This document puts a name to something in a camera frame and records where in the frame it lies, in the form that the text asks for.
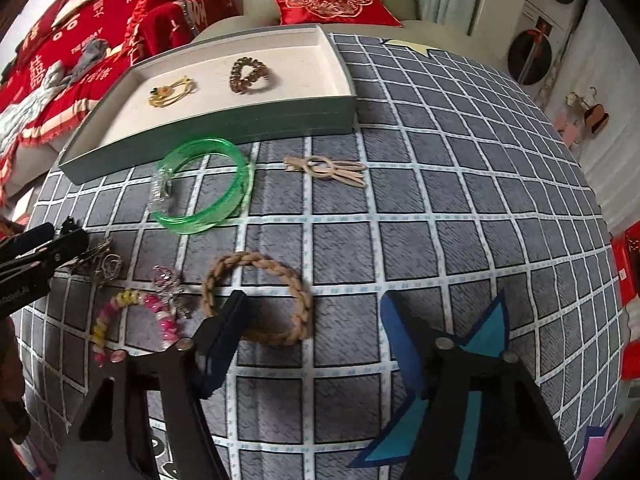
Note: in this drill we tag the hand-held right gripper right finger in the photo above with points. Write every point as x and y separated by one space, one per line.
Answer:
400 340

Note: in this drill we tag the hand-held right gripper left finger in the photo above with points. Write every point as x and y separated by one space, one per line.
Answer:
225 330

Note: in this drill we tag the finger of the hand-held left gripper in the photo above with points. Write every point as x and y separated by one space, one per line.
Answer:
30 237
60 247

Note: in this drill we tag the black claw hair clip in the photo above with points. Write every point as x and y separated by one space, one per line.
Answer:
69 225

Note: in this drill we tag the silver metal hair clip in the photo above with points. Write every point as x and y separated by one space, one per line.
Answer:
107 262

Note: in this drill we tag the silver pink crystal charm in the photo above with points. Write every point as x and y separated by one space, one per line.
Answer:
170 285

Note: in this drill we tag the brown braided hair band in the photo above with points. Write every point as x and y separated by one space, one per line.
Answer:
295 280

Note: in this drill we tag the clear plastic hair clip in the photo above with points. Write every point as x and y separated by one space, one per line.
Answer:
161 190

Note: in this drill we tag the green plastic bangle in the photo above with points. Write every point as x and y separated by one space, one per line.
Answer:
240 170

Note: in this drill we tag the beige hair clip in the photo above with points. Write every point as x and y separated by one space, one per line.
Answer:
345 175

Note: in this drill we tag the pale sofa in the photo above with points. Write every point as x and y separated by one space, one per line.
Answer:
30 170

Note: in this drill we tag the grey crumpled cloth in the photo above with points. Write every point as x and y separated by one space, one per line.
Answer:
30 105

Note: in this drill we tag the grey checked tablecloth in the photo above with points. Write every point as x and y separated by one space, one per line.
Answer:
450 210

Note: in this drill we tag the pink star patch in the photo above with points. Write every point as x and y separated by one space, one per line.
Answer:
595 452

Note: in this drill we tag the red box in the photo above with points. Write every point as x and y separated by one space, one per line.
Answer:
627 270

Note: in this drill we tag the red covered sofa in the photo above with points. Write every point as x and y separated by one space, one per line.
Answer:
165 25

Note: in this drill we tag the yellow star patch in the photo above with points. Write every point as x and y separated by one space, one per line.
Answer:
407 46

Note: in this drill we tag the white standing air conditioner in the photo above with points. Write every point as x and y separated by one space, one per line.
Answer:
560 15

